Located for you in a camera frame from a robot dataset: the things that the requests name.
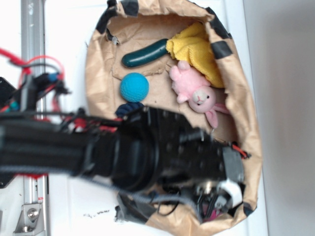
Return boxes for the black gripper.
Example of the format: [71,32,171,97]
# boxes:
[158,128,246,219]

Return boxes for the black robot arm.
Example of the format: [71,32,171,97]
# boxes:
[0,107,247,221]

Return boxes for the pink plush bunny toy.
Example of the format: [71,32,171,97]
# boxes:
[169,60,229,129]

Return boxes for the blue textured ball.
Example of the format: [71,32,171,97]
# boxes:
[120,73,149,103]

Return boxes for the brown paper bag bin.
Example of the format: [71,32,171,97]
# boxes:
[85,0,262,236]

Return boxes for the yellow towel cloth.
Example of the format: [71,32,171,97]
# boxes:
[166,22,224,89]

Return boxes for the dark green rubber cucumber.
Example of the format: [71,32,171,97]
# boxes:
[121,38,168,68]

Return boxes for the navy blue rope toy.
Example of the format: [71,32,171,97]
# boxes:
[115,102,144,118]

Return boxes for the aluminium extrusion rail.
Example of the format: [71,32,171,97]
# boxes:
[20,0,47,205]

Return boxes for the red and black cables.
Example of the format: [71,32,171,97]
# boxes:
[0,48,124,133]

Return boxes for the metal corner bracket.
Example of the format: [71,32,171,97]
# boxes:
[13,203,45,236]

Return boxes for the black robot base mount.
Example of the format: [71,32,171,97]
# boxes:
[0,77,20,189]

